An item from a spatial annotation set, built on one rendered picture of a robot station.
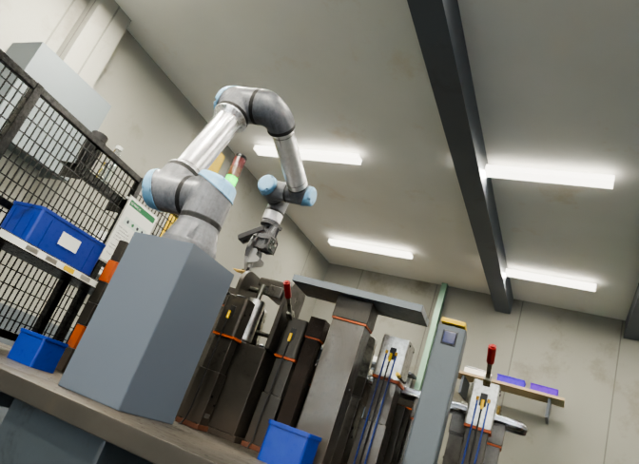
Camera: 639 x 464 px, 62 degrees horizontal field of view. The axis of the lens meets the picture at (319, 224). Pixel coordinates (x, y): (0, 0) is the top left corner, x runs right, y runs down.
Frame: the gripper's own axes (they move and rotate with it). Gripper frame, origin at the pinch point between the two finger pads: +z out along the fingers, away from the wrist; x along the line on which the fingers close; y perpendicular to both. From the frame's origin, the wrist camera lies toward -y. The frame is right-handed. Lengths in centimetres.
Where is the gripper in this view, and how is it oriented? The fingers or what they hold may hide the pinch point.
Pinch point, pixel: (245, 268)
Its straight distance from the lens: 206.5
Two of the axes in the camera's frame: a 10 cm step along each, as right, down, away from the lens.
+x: 3.2, 4.6, 8.3
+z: -3.4, 8.7, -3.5
